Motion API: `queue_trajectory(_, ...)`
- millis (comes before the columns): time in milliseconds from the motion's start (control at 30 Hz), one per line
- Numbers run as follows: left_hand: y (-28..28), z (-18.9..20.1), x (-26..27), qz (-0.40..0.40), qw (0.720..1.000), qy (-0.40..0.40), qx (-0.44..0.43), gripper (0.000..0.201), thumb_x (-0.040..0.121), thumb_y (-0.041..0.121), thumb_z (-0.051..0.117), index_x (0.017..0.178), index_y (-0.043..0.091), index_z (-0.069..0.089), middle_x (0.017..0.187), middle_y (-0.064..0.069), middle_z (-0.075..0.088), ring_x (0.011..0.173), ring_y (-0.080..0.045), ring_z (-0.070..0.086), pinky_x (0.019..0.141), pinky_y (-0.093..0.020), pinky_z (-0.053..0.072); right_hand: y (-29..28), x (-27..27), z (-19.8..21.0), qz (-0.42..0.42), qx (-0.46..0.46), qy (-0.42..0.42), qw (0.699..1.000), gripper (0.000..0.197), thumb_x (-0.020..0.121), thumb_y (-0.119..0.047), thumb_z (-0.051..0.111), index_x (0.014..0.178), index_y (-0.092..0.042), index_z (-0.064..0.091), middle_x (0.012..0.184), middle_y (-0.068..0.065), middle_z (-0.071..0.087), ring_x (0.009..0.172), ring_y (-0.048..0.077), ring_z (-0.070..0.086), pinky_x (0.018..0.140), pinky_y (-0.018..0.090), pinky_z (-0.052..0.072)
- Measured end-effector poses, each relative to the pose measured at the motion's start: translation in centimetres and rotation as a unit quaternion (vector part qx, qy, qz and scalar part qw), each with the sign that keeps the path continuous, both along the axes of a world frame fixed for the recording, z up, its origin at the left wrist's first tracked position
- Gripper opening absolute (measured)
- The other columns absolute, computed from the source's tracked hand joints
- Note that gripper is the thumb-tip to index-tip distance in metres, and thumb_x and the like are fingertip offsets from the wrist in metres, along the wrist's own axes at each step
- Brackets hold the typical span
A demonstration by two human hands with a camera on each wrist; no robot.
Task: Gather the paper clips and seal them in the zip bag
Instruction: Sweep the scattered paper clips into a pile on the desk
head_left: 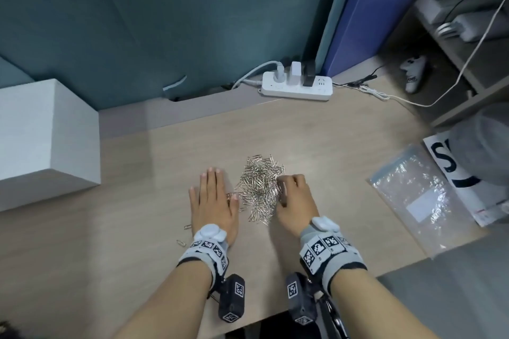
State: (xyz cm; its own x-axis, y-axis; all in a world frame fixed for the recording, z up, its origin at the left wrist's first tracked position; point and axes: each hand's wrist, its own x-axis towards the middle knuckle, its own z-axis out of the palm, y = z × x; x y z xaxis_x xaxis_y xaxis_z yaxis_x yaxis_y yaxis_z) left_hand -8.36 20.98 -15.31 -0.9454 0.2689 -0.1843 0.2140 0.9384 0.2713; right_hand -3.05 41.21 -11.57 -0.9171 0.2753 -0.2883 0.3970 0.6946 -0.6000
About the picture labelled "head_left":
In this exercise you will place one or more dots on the person's right hand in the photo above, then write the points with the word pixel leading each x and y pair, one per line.
pixel 296 207

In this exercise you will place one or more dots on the person's left hand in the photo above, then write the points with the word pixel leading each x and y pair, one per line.
pixel 212 211

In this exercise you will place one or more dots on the person's left little finger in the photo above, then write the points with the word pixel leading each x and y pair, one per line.
pixel 193 199

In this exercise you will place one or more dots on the person's right fingers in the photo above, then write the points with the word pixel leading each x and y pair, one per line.
pixel 290 183

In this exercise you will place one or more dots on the person's left middle finger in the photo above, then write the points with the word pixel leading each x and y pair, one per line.
pixel 211 183

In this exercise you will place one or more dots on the person's left thumb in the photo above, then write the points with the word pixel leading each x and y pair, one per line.
pixel 234 203

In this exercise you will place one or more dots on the person's right forearm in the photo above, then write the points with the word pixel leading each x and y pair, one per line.
pixel 377 307

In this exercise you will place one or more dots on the person's left forearm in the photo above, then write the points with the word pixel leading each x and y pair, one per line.
pixel 171 303

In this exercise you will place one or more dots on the pile of silver paper clips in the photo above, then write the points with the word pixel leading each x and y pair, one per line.
pixel 260 185

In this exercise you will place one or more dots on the grey left wrist tracker band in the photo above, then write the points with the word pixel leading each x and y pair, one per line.
pixel 206 249

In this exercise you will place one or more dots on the grey wrist tracker band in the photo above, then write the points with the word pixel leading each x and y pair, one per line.
pixel 206 249
pixel 326 247

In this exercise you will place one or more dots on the grey right wrist tracker band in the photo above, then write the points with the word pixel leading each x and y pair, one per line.
pixel 326 247

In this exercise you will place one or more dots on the white power strip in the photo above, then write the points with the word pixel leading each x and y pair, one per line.
pixel 296 88

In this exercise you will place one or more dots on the black power adapter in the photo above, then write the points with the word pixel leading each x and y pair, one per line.
pixel 309 74

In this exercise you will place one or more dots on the white plug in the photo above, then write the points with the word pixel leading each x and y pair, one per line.
pixel 279 72

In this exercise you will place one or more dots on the white power adapter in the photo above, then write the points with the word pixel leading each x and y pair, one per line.
pixel 296 71

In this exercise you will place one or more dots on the clear plastic zip bag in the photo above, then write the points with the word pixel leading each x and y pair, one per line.
pixel 421 199

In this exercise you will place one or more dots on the white box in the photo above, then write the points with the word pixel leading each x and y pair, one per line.
pixel 43 140

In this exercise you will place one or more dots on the white handheld controller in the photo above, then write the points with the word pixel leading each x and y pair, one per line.
pixel 413 72

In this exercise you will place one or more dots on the white printed paper bag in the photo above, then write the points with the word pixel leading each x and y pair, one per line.
pixel 471 199

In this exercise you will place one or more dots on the blue partition panel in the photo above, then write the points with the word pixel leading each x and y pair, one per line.
pixel 377 9

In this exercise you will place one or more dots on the grey rounded object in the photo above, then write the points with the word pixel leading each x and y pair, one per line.
pixel 485 144

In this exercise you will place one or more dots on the wooden shelf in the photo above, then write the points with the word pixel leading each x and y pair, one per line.
pixel 477 72

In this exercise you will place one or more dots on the white device on shelf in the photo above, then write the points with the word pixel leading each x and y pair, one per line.
pixel 469 13

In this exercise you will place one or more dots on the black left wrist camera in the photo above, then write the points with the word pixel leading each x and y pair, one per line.
pixel 231 299

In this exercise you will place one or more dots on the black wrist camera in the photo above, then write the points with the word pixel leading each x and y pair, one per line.
pixel 231 299
pixel 300 299

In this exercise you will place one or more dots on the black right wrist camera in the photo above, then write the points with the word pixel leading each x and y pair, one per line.
pixel 300 299

